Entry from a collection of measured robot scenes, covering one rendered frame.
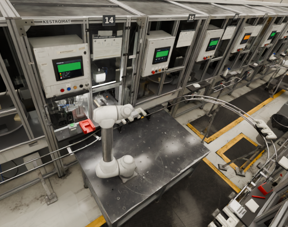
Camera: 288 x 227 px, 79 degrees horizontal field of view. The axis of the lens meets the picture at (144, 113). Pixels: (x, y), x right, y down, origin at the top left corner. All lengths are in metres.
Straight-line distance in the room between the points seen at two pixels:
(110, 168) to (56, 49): 1.13
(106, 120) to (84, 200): 1.45
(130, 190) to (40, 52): 1.48
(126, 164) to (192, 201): 1.37
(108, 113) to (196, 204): 1.94
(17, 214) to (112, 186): 1.27
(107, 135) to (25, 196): 1.61
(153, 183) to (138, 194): 0.20
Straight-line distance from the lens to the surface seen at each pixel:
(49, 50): 1.61
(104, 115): 1.43
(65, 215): 2.62
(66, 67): 1.68
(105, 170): 1.76
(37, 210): 2.73
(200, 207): 2.85
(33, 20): 1.54
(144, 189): 1.96
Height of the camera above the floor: 2.44
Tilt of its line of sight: 41 degrees down
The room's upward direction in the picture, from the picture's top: 12 degrees clockwise
